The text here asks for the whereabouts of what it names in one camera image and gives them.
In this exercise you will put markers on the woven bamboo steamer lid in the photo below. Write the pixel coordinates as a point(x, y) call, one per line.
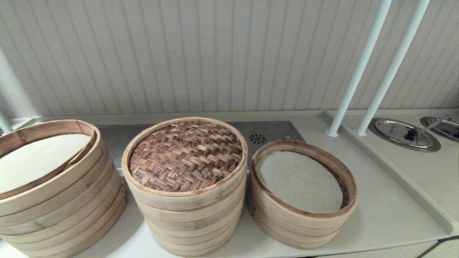
point(186, 157)

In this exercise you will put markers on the grey mesh steamer liner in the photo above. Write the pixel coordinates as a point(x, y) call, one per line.
point(304, 182)

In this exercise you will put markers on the bamboo steamer stack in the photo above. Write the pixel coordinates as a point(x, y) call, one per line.
point(193, 229)
point(64, 215)
point(287, 229)

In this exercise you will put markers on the round steel lid black knob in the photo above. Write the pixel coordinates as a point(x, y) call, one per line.
point(391, 130)

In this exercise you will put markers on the white round steamer liner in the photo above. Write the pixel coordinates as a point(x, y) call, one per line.
point(36, 161)

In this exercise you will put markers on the round steel recessed lid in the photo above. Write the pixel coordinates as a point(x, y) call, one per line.
point(450, 130)

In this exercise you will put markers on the stainless steel drain panel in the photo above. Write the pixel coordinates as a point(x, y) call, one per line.
point(272, 130)

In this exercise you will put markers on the thick white pole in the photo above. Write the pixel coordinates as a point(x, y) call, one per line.
point(14, 93)

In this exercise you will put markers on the short white pole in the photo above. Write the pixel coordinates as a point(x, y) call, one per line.
point(3, 123)

